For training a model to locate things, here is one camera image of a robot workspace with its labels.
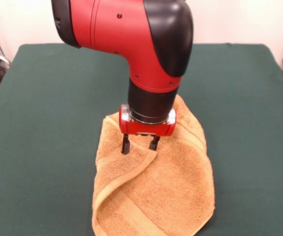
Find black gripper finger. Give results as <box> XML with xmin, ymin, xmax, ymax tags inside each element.
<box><xmin>121</xmin><ymin>133</ymin><xmax>131</xmax><ymax>155</ymax></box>
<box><xmin>148</xmin><ymin>135</ymin><xmax>160</xmax><ymax>151</ymax></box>

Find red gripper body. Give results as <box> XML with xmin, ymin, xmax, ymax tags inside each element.
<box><xmin>118</xmin><ymin>103</ymin><xmax>178</xmax><ymax>137</ymax></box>

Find dark green tablecloth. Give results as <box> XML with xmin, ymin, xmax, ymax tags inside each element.
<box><xmin>0</xmin><ymin>43</ymin><xmax>283</xmax><ymax>236</ymax></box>

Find tan terry towel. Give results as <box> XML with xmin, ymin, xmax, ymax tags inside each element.
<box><xmin>91</xmin><ymin>94</ymin><xmax>216</xmax><ymax>236</ymax></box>

